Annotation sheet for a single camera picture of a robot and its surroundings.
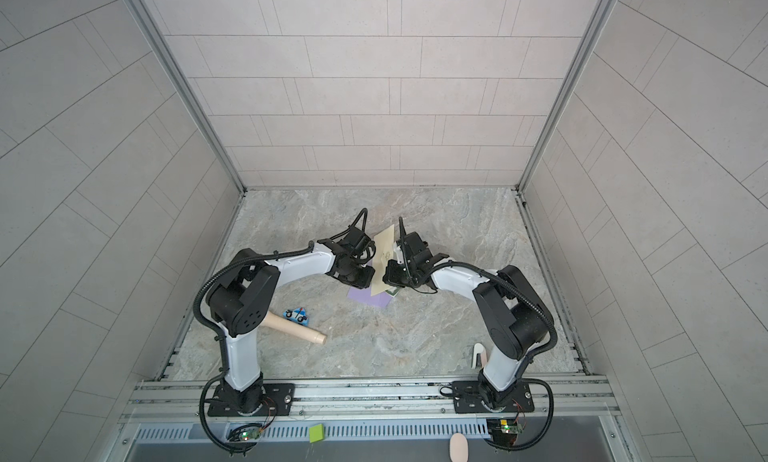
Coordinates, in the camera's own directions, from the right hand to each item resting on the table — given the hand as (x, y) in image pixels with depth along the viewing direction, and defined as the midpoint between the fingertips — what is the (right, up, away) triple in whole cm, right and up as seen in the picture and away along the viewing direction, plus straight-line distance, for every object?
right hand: (381, 279), depth 88 cm
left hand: (-1, -1, +5) cm, 5 cm away
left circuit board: (-28, -28, -23) cm, 46 cm away
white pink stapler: (+26, -17, -11) cm, 33 cm away
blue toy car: (-23, -9, -5) cm, 25 cm away
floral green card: (+3, -4, 0) cm, 6 cm away
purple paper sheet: (-5, -5, 0) cm, 7 cm away
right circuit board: (+29, -30, -20) cm, 47 cm away
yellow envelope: (+1, +7, +3) cm, 7 cm away
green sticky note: (-13, -28, -24) cm, 39 cm away
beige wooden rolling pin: (-25, -11, -7) cm, 28 cm away
